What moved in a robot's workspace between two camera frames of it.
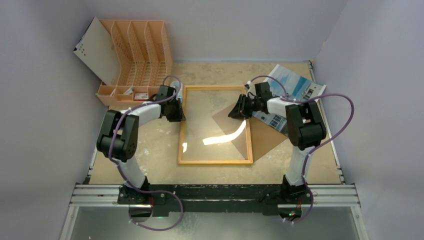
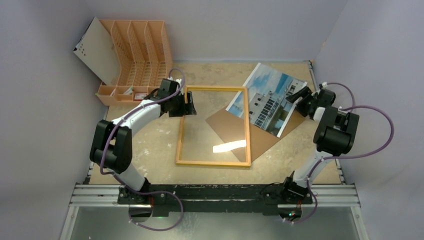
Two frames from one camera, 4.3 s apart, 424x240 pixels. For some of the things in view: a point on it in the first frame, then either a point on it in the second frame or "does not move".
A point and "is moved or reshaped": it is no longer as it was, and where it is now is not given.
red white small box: [141, 96] does not move
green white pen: [129, 90] does not move
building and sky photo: [285, 83] is moved or reshaped
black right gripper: [245, 106] to [301, 100]
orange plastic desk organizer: [142, 49] does not move
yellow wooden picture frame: [181, 162] does not move
